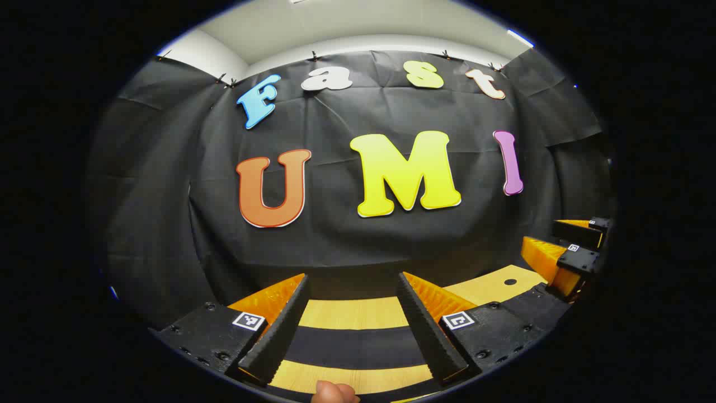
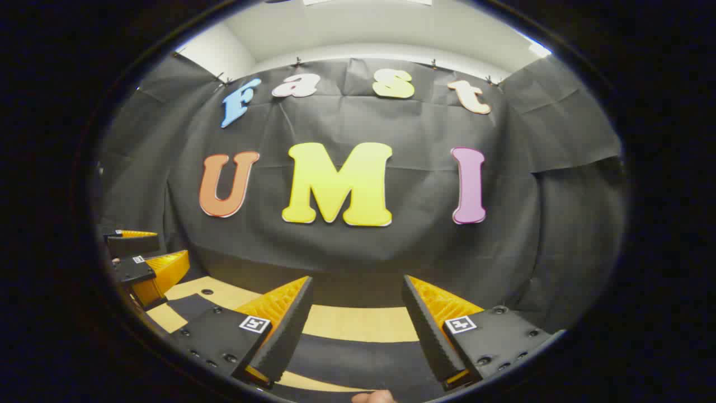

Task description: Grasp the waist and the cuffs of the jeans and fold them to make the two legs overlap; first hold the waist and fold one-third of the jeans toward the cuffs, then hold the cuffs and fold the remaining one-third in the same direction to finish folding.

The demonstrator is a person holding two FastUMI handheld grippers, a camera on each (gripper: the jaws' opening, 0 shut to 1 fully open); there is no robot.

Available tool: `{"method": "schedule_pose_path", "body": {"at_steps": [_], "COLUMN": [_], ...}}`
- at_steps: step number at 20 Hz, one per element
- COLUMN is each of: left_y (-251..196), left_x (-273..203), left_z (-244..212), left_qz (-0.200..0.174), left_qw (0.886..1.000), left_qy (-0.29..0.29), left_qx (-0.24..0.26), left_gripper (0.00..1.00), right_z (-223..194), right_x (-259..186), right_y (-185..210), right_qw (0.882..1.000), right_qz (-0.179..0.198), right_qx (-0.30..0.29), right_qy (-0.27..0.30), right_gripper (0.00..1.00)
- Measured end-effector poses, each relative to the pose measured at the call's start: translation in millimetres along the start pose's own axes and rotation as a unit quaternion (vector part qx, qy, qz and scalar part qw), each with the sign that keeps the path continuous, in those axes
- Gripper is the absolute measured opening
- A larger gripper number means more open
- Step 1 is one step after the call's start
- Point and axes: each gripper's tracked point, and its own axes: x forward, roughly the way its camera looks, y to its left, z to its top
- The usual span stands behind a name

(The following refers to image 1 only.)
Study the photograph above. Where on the row of black cloth clips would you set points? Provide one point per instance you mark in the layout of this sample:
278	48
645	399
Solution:
314	56

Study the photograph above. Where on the black backdrop cloth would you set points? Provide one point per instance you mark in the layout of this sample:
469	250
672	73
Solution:
335	246

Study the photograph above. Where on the dark blue jeans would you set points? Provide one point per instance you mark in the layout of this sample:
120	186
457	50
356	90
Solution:
358	347

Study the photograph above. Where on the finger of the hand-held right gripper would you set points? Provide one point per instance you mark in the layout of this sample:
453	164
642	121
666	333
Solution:
579	235
579	260

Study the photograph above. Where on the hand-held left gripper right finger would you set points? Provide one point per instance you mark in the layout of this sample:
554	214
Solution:
428	336

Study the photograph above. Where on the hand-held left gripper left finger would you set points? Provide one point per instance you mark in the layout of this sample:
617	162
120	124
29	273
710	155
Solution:
279	336

